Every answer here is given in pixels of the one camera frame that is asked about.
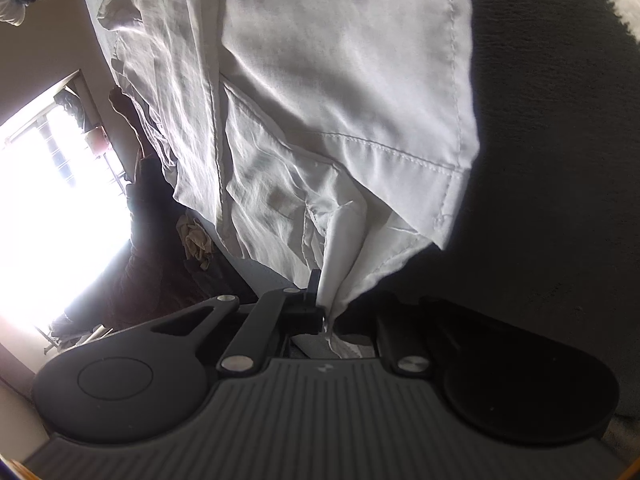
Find white fleece cloth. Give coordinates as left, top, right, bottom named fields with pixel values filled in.
left=595, top=0, right=640, bottom=41

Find folded white garment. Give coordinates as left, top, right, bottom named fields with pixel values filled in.
left=0, top=0, right=31, bottom=26

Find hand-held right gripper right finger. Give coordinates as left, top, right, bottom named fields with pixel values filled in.
left=375, top=296, right=501, bottom=376

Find white shirt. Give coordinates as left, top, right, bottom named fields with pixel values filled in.
left=97, top=0, right=481, bottom=358

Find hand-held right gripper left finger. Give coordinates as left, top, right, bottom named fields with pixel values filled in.
left=150, top=268, right=326, bottom=376

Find crumpled beige garment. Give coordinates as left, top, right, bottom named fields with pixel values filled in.
left=177, top=212, right=216, bottom=271

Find pink container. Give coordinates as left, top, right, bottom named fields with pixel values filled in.
left=85, top=127, right=111, bottom=156

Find dark clothes pile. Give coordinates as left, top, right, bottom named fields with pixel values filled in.
left=52, top=87, right=86, bottom=126

